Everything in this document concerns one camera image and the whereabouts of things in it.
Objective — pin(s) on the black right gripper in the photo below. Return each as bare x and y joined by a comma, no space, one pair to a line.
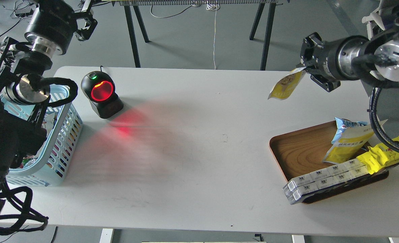
321,60

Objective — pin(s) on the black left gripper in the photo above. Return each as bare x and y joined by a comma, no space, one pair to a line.
52,20

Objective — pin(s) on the yellow white snack pouch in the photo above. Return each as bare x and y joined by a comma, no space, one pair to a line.
286,86

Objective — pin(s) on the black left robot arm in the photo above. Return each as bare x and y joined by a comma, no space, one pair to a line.
25,96

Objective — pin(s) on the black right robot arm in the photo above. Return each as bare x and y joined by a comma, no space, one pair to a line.
373,61

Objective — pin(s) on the yellow blue snack bag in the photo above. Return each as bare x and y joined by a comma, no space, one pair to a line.
349,138

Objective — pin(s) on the yellow cartoon snack bag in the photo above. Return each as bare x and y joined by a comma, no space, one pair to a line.
378,157

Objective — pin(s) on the light blue plastic basket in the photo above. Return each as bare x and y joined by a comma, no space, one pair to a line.
50,165

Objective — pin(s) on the white red snack pack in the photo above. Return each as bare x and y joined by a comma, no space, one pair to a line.
49,122

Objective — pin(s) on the black leg background table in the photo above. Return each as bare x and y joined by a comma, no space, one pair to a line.
193,29

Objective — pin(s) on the black power strip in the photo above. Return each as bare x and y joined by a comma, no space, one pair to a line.
24,12

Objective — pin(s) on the black barcode scanner red window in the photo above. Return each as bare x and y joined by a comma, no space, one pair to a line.
100,90

